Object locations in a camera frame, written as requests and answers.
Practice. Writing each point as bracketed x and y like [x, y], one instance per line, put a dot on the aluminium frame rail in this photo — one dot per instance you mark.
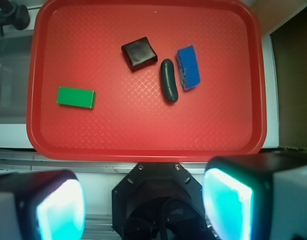
[14, 160]

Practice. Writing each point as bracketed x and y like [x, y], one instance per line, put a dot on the red plastic tray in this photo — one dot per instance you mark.
[77, 44]

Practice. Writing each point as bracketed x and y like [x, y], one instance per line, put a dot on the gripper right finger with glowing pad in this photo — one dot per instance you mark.
[257, 197]

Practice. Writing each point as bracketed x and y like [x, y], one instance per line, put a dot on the blue sponge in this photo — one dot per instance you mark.
[188, 68]

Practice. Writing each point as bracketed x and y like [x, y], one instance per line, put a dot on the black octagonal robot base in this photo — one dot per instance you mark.
[159, 201]

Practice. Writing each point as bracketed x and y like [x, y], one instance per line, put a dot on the dark green cucumber toy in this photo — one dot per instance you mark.
[168, 81]

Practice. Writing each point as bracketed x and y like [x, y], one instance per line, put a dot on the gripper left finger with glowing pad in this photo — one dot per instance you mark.
[43, 205]

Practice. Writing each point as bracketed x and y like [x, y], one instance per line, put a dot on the black clamp knob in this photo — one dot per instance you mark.
[13, 14]

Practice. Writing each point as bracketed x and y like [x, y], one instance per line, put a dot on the green rectangular block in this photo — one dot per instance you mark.
[75, 97]

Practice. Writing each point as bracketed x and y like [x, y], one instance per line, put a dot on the black square block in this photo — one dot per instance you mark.
[139, 54]

